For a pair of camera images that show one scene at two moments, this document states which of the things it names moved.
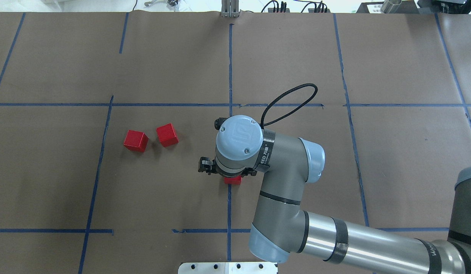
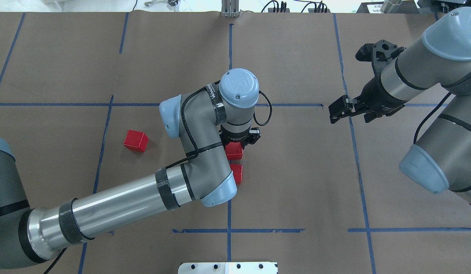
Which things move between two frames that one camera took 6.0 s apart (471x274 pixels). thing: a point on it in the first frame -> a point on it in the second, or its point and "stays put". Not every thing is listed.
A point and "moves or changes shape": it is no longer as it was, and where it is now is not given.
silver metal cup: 390,6 stays put
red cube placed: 166,136 moves or changes shape
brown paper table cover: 99,120 stays put
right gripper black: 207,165 -> 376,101
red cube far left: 136,141 stays put
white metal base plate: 228,268 stays put
